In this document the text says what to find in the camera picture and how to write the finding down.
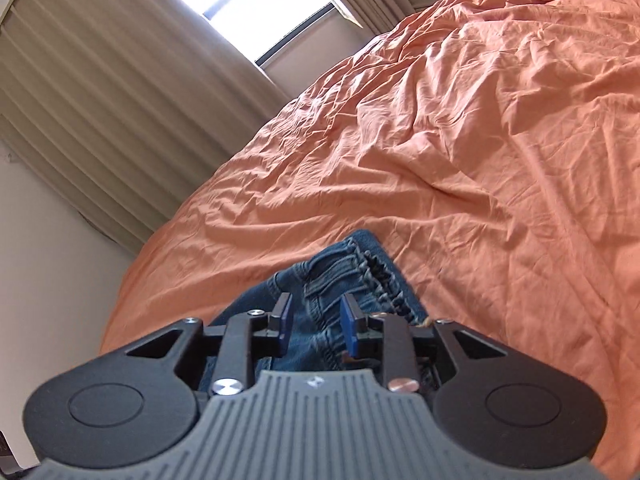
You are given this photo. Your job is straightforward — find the blue denim jeans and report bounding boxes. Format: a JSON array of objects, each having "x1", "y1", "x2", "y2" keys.
[{"x1": 198, "y1": 228, "x2": 442, "y2": 394}]

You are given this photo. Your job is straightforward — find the orange bed sheet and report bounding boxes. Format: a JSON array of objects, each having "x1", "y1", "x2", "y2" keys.
[{"x1": 102, "y1": 0, "x2": 639, "y2": 479}]

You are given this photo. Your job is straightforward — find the beige curtain left of window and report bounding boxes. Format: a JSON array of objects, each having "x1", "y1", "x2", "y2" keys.
[{"x1": 1, "y1": 0, "x2": 288, "y2": 252}]

